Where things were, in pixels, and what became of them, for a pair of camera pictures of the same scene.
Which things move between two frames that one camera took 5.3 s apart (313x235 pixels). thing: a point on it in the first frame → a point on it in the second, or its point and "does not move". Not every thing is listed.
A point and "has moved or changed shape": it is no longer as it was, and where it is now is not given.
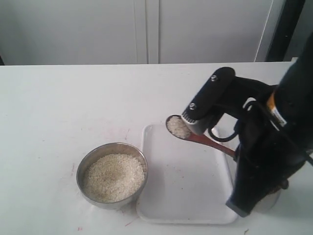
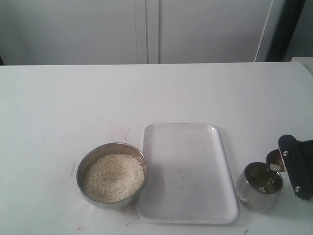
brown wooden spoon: (178, 127) has moved or changed shape
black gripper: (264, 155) → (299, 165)
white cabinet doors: (64, 32) does not move
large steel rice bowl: (112, 176) does not move
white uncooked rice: (113, 177) does not move
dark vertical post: (288, 22) does not move
